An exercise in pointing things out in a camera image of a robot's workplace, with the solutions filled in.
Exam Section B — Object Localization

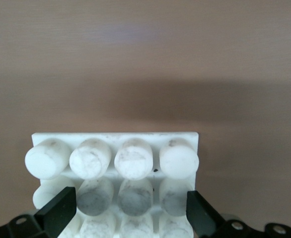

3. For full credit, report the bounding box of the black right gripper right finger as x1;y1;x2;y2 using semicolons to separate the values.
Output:
186;190;291;238

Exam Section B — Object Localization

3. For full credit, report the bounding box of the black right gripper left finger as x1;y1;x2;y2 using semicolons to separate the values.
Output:
0;187;76;238

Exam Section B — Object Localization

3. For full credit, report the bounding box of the white studded base plate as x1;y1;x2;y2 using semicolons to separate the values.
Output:
25;131;200;238

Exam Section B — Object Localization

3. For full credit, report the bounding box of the brown table cover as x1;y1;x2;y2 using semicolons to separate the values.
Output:
0;0;291;238

